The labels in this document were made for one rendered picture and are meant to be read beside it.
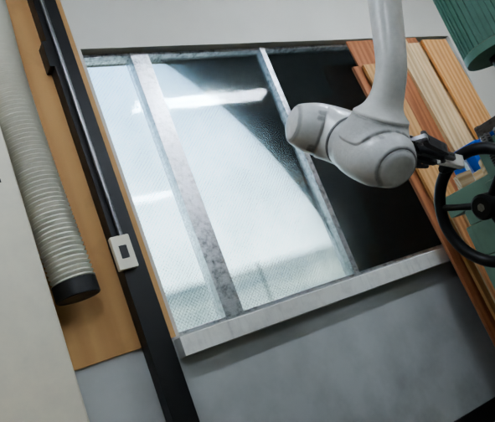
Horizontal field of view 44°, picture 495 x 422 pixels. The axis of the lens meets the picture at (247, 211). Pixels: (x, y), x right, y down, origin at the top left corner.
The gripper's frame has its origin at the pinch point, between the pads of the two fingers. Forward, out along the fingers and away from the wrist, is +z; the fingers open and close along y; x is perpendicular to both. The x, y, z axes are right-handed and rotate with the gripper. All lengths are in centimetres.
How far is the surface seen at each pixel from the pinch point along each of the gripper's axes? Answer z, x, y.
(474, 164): 85, -46, 63
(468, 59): 21.4, -37.8, 5.4
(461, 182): 24.8, -7.7, 19.2
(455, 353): 130, 14, 134
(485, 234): 28.7, 7.4, 18.7
